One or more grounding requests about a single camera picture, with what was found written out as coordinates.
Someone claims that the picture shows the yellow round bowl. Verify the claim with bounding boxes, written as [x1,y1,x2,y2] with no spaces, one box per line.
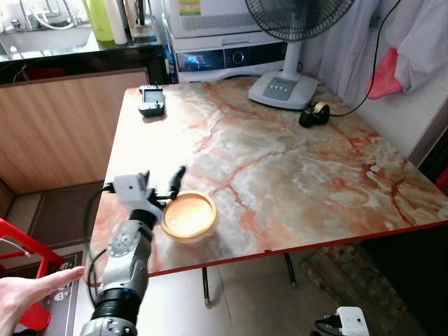
[160,190,220,244]

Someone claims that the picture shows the person's bare hand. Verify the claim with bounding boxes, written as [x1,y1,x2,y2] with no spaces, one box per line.
[0,266,86,334]

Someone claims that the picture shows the grey handheld controller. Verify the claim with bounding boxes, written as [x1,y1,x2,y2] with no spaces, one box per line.
[138,85,167,118]

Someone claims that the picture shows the wooden cabinet front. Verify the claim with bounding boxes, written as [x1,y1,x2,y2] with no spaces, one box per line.
[0,68,150,195]

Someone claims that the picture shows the black table leg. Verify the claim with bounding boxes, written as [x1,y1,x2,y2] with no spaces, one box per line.
[283,252,297,288]
[202,266,213,307]

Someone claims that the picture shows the red plastic object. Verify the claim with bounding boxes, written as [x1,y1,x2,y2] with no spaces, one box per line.
[435,168,448,194]

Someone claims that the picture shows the white washing machine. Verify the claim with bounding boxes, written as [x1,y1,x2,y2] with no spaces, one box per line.
[172,38,293,84]

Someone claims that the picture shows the black kitchen counter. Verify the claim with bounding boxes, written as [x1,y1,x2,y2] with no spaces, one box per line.
[0,35,170,86]

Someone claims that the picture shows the red plastic stool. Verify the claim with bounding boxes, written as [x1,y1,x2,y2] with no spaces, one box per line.
[0,218,64,331]

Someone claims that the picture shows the white stand fan black head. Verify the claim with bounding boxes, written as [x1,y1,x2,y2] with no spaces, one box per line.
[245,0,358,111]

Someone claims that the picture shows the clear utensil holder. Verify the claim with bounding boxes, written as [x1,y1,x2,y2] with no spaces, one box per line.
[128,0,160,44]

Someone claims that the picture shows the white plastic bottle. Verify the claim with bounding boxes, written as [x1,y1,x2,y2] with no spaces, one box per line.
[105,0,129,46]

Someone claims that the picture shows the green plastic bottle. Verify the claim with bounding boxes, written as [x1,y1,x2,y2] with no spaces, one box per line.
[83,0,116,43]

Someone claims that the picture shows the white appliance with yellow label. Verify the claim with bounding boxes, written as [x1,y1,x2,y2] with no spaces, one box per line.
[168,0,265,40]

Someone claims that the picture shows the white sink basin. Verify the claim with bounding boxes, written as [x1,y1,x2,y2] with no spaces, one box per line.
[0,0,93,60]

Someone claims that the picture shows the white hanging garment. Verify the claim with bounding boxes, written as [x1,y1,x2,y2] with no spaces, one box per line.
[318,0,448,106]

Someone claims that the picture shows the pink cloth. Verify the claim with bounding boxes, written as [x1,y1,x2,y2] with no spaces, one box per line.
[367,48,405,100]

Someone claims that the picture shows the black fan power cable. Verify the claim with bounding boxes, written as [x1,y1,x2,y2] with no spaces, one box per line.
[329,0,405,118]

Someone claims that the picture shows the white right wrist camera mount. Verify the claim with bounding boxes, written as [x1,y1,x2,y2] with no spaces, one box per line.
[336,306,370,336]

